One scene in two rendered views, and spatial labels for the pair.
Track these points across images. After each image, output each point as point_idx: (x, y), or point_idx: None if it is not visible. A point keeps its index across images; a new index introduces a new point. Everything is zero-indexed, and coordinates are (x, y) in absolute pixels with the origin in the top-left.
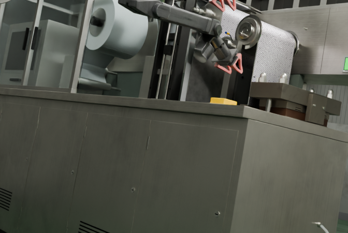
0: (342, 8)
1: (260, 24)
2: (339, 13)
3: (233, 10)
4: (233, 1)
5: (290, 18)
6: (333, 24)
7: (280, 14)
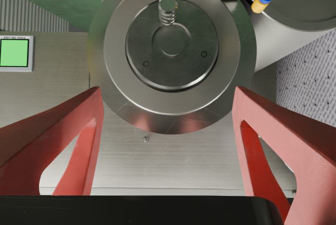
0: (52, 183)
1: (99, 81)
2: (59, 169)
3: (90, 88)
4: (68, 178)
5: (198, 169)
6: (72, 145)
7: (229, 181)
